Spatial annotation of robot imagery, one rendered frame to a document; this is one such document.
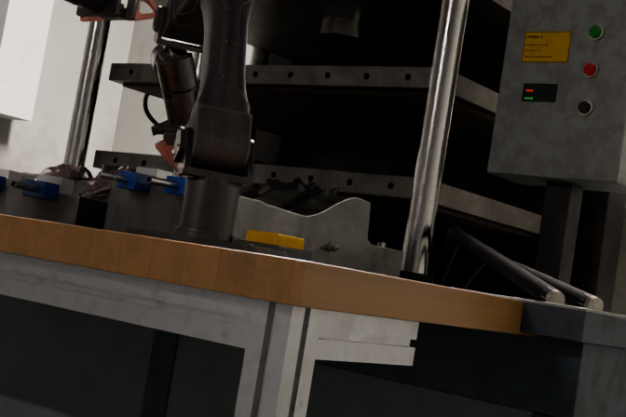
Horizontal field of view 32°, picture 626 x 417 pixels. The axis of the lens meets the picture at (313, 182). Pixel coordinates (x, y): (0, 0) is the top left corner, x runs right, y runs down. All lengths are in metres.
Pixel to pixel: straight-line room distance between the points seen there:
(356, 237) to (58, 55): 3.39
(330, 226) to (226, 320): 0.87
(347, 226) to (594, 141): 0.64
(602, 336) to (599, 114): 1.08
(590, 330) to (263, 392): 0.44
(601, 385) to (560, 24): 1.20
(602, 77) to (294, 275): 1.50
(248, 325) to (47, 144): 4.19
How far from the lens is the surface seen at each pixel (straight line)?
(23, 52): 4.85
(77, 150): 3.13
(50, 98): 5.16
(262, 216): 1.74
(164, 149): 1.73
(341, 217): 1.90
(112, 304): 1.12
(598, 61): 2.37
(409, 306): 1.08
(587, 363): 1.33
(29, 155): 5.10
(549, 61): 2.42
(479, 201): 2.64
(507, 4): 2.72
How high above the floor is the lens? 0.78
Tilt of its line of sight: 5 degrees up
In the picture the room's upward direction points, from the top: 9 degrees clockwise
